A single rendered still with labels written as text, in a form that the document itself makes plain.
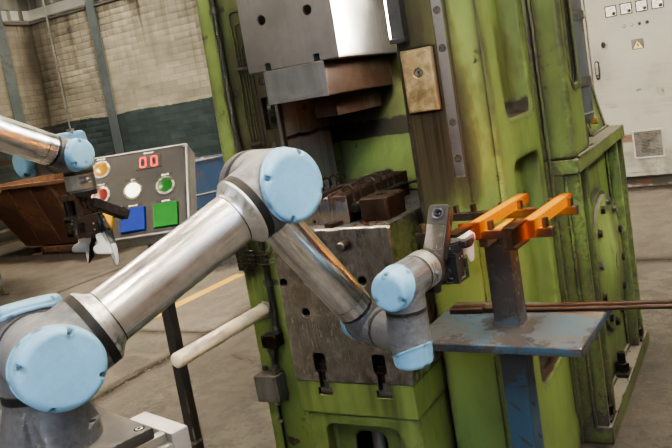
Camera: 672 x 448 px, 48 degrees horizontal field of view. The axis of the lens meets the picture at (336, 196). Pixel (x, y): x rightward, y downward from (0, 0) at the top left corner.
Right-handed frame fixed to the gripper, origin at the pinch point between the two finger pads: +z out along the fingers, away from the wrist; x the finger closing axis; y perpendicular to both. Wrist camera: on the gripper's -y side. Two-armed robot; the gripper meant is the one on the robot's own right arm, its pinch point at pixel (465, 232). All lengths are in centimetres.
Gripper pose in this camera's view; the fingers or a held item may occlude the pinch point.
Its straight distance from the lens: 163.4
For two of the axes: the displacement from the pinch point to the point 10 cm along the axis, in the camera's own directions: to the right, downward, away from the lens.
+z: 5.3, -2.0, 8.2
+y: 1.6, 9.8, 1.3
